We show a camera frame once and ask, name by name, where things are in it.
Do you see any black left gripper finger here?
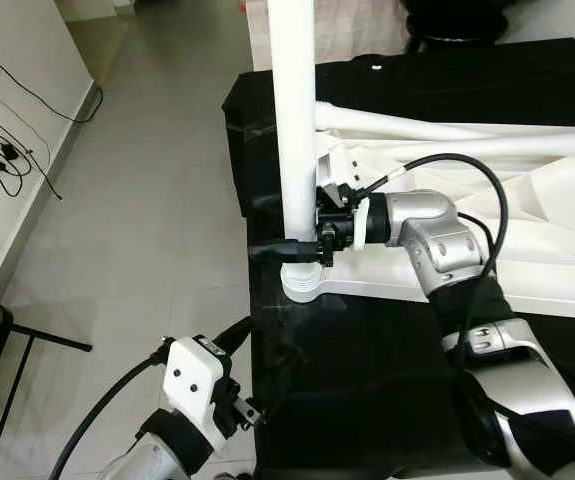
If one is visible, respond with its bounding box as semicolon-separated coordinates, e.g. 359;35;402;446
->
212;316;256;356
257;345;298;416

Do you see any pale low box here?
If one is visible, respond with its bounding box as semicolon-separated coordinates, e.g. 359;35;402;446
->
250;0;413;71

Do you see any black stool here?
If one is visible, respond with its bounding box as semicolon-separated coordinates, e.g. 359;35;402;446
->
407;32;510;54

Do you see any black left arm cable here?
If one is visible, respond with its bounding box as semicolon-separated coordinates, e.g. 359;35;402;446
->
49;345;173;480

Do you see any black wall cable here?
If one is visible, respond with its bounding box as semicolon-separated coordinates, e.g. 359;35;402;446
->
0;38;103;201

